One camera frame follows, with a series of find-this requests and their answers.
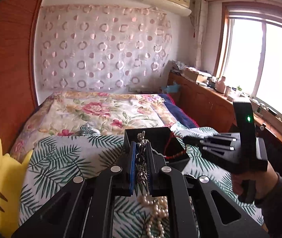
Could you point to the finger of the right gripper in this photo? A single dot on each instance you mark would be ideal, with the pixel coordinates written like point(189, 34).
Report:
point(226, 140)
point(209, 152)

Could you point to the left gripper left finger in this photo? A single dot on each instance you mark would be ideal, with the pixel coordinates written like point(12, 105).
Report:
point(124, 181)

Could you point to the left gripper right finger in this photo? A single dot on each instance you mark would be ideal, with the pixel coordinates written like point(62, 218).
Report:
point(156, 181)

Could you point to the black jewelry box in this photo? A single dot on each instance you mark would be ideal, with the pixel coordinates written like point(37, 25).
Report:
point(162, 140)

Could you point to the right hand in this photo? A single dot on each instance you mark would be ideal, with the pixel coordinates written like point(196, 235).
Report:
point(265, 181)

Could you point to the navy blue blanket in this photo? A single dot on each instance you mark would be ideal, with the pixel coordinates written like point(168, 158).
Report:
point(177, 112)

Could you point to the wooden cabinet counter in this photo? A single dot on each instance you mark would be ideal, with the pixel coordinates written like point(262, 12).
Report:
point(209, 108)

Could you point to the blue tissue bag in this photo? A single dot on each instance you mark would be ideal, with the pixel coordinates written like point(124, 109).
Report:
point(174, 88)

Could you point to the pink jug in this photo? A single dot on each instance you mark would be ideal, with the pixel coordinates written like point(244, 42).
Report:
point(220, 85)

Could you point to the cardboard box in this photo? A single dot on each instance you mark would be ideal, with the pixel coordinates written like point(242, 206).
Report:
point(194, 75)

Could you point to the palm leaf print cloth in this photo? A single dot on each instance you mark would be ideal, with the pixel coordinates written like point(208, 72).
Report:
point(68, 192)

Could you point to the floral bed quilt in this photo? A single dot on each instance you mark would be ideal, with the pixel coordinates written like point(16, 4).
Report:
point(63, 113)

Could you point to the window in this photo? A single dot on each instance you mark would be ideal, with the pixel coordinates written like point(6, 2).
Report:
point(250, 51)

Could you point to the yellow plush toy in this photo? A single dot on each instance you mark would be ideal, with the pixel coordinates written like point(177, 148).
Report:
point(12, 174)

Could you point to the pink circle pattern curtain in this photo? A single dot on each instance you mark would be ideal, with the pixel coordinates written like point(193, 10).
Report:
point(101, 48)

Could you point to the beige window curtain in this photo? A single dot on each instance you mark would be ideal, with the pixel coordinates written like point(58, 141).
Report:
point(200, 24)

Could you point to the wooden wardrobe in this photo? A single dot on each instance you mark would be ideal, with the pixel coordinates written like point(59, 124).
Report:
point(18, 100)

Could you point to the wall air conditioner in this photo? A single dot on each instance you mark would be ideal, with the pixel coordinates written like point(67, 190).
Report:
point(180, 7)

